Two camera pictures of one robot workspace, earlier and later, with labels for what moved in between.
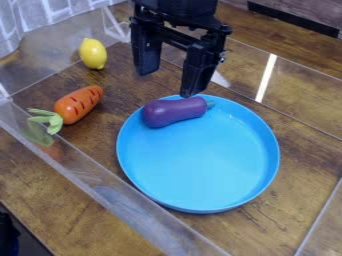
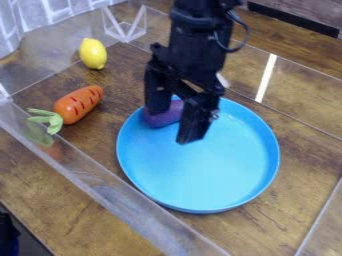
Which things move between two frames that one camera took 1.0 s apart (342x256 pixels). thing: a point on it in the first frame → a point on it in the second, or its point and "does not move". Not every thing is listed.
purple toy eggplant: x=161 y=112 does not move
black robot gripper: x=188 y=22 → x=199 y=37
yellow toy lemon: x=92 y=53 does not move
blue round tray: x=209 y=164 does not move
